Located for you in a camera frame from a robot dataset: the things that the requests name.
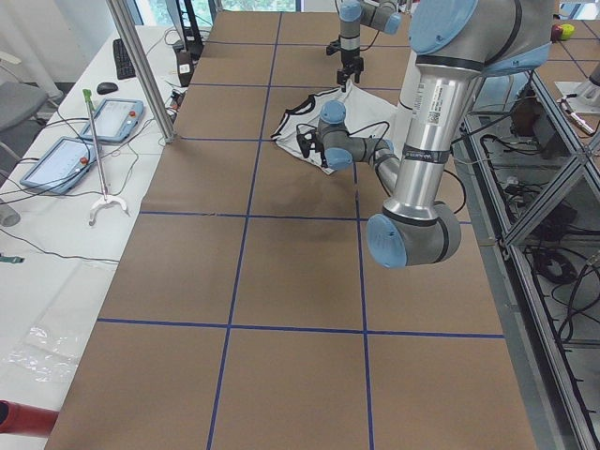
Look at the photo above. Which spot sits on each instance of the black computer mouse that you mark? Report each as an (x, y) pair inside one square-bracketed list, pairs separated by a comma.
[(105, 88)]

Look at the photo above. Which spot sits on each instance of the upper teach pendant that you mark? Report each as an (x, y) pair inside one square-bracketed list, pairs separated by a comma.
[(115, 118)]

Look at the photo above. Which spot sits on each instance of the aluminium frame post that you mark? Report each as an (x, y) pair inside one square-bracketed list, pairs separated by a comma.
[(127, 31)]

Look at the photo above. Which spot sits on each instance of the grey office chair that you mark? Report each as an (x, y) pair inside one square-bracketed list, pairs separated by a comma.
[(21, 102)]

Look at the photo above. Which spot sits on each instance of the metal reacher grabber tool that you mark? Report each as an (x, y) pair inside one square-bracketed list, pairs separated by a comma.
[(106, 199)]

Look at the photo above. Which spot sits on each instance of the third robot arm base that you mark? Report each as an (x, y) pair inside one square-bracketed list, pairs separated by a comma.
[(580, 98)]

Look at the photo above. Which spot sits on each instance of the grey t-shirt with cartoon print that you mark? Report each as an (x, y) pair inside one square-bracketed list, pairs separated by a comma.
[(365, 114)]

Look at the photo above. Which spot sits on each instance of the clear plastic sheet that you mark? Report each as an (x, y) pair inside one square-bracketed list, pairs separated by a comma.
[(46, 356)]

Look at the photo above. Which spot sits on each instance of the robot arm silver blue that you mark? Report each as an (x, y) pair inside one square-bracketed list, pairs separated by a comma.
[(453, 43), (382, 16)]

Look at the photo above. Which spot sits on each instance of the teach pendant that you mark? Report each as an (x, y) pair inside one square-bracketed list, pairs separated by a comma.
[(62, 167), (115, 118)]

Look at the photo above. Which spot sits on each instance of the black keyboard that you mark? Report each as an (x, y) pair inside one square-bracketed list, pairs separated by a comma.
[(123, 64)]

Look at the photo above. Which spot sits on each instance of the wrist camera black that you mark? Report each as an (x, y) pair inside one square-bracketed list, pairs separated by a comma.
[(300, 129)]

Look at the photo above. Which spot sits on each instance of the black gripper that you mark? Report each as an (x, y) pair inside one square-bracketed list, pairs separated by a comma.
[(318, 144), (349, 59)]

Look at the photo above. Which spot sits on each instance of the lower teach pendant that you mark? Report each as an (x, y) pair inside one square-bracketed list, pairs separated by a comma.
[(62, 167)]

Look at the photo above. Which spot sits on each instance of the black monitor stand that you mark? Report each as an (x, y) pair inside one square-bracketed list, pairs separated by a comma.
[(189, 48)]

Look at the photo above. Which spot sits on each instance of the red fire extinguisher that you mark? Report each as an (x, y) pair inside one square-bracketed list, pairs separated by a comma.
[(27, 420)]

